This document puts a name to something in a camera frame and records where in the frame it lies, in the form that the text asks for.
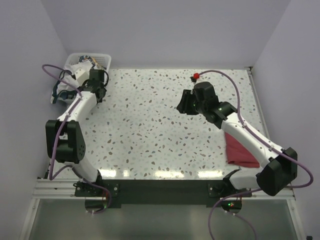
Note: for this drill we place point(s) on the white plastic basket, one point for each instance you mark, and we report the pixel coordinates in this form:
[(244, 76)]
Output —
[(102, 59)]

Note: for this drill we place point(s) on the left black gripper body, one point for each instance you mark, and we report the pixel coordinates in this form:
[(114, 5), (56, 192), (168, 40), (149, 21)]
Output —
[(104, 90)]

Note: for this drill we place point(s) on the white tank top navy trim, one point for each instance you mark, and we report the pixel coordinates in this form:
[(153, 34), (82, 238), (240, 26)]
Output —
[(65, 88)]

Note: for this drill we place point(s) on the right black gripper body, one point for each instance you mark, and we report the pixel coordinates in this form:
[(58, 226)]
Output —
[(190, 105)]

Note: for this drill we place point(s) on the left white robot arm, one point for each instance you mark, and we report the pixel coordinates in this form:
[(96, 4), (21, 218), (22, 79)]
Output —
[(65, 143)]

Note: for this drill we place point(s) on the aluminium front rail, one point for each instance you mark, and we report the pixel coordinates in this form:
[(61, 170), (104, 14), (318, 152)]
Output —
[(54, 189)]

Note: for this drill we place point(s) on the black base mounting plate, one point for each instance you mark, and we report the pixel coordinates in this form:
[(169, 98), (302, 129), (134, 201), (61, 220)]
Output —
[(113, 193)]

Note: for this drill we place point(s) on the red tank top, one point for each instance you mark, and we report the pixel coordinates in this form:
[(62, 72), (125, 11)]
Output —
[(237, 154)]

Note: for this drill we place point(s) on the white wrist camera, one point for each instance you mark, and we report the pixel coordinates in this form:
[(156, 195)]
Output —
[(195, 77), (81, 74)]

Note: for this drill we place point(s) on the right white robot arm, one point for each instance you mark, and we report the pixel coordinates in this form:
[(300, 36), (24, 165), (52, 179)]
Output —
[(277, 166)]

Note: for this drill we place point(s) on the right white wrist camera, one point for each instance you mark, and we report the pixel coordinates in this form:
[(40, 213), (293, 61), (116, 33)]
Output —
[(195, 77)]

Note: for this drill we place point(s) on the patterned tank top in basket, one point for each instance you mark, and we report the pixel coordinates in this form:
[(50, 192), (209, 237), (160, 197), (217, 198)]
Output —
[(92, 60)]

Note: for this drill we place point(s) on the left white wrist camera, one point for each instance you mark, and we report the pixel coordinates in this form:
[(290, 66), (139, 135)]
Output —
[(81, 74)]

